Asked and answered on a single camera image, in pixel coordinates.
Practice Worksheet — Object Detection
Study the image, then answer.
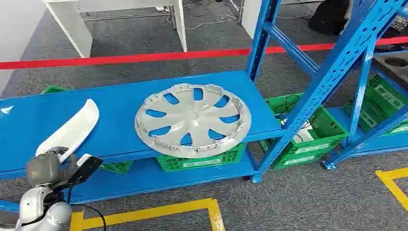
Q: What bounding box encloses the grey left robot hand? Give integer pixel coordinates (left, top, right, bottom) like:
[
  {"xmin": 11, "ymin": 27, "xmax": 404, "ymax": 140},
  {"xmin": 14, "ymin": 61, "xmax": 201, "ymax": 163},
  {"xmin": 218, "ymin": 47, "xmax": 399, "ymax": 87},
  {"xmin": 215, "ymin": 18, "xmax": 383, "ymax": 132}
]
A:
[{"xmin": 26, "ymin": 146, "xmax": 79, "ymax": 189}]

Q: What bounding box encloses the pale curved car trim panel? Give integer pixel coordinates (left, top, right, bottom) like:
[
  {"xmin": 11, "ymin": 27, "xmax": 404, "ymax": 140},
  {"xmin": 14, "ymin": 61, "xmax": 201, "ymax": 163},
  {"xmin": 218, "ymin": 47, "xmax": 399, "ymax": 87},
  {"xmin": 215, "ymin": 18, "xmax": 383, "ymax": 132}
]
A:
[{"xmin": 35, "ymin": 99, "xmax": 100, "ymax": 163}]

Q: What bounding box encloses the green plastic crate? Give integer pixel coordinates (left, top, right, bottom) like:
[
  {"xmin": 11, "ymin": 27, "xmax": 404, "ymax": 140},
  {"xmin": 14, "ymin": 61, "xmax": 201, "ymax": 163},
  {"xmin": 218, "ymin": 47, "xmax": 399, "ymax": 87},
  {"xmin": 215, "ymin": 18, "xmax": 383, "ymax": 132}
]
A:
[
  {"xmin": 40, "ymin": 85, "xmax": 73, "ymax": 95},
  {"xmin": 258, "ymin": 92, "xmax": 350, "ymax": 157},
  {"xmin": 271, "ymin": 143, "xmax": 339, "ymax": 170},
  {"xmin": 343, "ymin": 73, "xmax": 408, "ymax": 137},
  {"xmin": 98, "ymin": 160, "xmax": 134, "ymax": 175},
  {"xmin": 155, "ymin": 142, "xmax": 247, "ymax": 173}
]

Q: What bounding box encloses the blue metal shelf rack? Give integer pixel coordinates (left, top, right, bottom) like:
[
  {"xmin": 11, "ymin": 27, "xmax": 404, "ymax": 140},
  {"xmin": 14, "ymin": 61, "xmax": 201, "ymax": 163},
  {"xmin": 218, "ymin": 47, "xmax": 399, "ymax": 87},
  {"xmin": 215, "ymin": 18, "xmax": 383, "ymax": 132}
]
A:
[
  {"xmin": 322, "ymin": 41, "xmax": 408, "ymax": 170},
  {"xmin": 0, "ymin": 0, "xmax": 408, "ymax": 214}
]

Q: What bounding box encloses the red barrier tape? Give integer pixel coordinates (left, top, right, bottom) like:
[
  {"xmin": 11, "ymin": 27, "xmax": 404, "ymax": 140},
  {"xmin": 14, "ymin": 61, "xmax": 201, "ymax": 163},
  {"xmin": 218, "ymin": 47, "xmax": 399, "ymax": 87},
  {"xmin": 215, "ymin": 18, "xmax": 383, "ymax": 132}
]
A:
[{"xmin": 0, "ymin": 36, "xmax": 408, "ymax": 70}]

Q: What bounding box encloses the white desk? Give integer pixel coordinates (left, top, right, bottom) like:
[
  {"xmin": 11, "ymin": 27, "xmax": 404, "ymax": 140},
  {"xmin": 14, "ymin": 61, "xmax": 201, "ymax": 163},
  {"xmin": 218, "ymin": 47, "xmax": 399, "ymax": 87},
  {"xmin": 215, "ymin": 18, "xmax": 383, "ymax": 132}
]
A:
[{"xmin": 42, "ymin": 0, "xmax": 188, "ymax": 59}]

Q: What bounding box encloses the silver plastic wheel cover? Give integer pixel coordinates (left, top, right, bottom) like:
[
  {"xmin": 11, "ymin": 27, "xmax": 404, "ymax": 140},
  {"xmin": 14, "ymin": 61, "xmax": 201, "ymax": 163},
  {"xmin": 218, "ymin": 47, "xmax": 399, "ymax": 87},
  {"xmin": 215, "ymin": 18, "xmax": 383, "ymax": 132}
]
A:
[{"xmin": 134, "ymin": 83, "xmax": 252, "ymax": 159}]

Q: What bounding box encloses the white desk side panel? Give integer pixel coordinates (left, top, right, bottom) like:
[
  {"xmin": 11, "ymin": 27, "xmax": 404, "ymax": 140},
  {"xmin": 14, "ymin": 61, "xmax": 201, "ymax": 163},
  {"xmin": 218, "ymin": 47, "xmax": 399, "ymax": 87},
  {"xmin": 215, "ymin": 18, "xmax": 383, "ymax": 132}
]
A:
[{"xmin": 240, "ymin": 0, "xmax": 263, "ymax": 39}]

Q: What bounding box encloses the white item in crate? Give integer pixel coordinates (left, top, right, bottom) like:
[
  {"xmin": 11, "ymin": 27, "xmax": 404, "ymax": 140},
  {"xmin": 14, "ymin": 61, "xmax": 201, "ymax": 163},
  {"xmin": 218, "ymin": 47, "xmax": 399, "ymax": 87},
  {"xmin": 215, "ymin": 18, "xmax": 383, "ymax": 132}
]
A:
[{"xmin": 282, "ymin": 118, "xmax": 315, "ymax": 144}]

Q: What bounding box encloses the black bag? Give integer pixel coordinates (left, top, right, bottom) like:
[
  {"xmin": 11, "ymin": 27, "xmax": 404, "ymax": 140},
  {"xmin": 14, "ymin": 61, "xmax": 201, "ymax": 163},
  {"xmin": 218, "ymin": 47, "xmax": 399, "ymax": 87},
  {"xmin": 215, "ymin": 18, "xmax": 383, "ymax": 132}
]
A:
[{"xmin": 308, "ymin": 0, "xmax": 352, "ymax": 36}]

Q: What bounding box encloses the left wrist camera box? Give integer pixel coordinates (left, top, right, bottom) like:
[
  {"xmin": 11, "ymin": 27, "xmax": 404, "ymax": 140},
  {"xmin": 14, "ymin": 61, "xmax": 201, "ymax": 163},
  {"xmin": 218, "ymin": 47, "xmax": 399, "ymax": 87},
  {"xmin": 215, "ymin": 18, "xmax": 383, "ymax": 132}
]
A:
[{"xmin": 66, "ymin": 154, "xmax": 104, "ymax": 186}]

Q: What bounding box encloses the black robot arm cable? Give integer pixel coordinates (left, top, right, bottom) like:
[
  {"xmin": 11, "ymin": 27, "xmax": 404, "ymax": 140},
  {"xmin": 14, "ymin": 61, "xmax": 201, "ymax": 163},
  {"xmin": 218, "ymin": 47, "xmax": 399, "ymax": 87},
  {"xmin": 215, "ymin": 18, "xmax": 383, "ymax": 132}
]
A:
[{"xmin": 65, "ymin": 186, "xmax": 107, "ymax": 231}]

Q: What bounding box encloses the yellow floor tape frame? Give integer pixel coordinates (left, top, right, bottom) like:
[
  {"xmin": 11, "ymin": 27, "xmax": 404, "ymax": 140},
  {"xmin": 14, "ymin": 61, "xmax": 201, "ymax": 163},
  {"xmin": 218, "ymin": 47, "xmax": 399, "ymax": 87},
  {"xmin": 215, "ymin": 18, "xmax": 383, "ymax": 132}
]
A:
[
  {"xmin": 375, "ymin": 167, "xmax": 408, "ymax": 213},
  {"xmin": 69, "ymin": 198, "xmax": 226, "ymax": 231}
]

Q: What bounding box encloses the white floor cable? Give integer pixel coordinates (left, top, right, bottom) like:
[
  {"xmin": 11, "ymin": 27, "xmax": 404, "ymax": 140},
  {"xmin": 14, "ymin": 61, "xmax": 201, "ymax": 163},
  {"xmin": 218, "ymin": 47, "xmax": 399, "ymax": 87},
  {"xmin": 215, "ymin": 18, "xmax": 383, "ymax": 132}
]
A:
[{"xmin": 166, "ymin": 13, "xmax": 237, "ymax": 31}]

